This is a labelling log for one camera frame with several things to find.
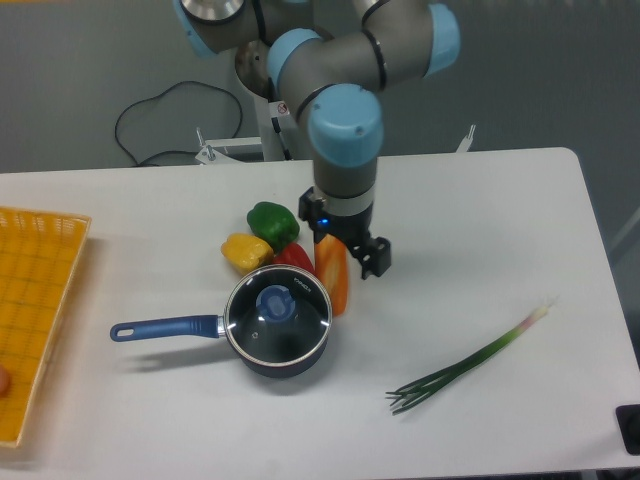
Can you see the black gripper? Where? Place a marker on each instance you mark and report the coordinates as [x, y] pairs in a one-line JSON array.
[[373, 254]]

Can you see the glass lid blue knob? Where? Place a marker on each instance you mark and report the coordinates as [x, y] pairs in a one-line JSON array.
[[278, 316]]

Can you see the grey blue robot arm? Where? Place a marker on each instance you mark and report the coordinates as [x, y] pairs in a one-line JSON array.
[[330, 88]]

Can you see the orange baguette bread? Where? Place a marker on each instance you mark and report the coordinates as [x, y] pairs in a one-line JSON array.
[[331, 268]]

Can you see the red bell pepper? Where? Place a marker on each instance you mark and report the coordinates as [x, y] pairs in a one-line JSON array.
[[295, 255]]

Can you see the green bell pepper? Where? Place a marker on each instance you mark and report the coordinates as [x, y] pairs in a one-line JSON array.
[[273, 223]]

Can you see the yellow bell pepper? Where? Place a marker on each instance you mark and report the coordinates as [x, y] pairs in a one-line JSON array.
[[246, 253]]

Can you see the green spring onion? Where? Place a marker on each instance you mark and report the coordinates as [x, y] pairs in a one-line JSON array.
[[414, 393]]

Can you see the yellow woven basket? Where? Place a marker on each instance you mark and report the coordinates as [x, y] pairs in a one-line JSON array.
[[40, 252]]

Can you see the black device at table corner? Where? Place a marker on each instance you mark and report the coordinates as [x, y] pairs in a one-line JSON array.
[[628, 417]]

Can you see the blue saucepan with handle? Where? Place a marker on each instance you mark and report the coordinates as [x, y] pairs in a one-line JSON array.
[[207, 326]]

